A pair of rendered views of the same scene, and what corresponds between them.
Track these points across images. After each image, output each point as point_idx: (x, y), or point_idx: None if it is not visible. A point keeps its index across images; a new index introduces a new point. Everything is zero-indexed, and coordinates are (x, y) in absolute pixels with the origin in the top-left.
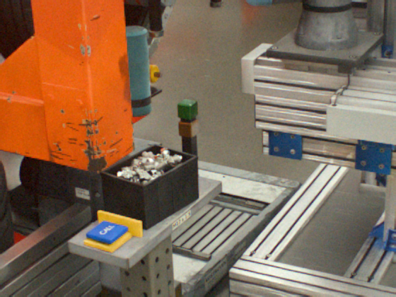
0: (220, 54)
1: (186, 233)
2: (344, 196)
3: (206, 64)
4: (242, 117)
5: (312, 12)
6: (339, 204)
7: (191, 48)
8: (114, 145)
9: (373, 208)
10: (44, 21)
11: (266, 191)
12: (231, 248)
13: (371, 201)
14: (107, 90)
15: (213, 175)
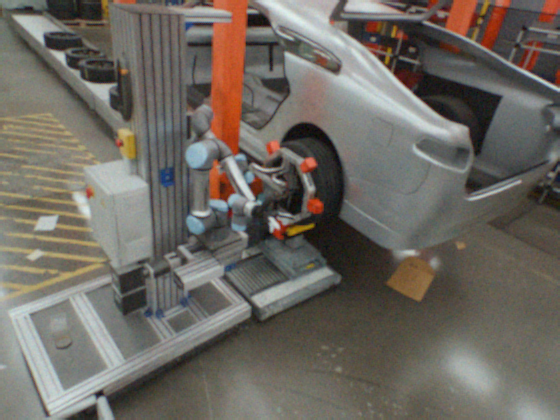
0: (513, 393)
1: (249, 271)
2: (211, 291)
3: (484, 373)
4: (373, 347)
5: None
6: (207, 287)
7: (530, 382)
8: (213, 196)
9: (195, 293)
10: None
11: (261, 300)
12: (226, 274)
13: (201, 296)
14: (213, 180)
15: (287, 292)
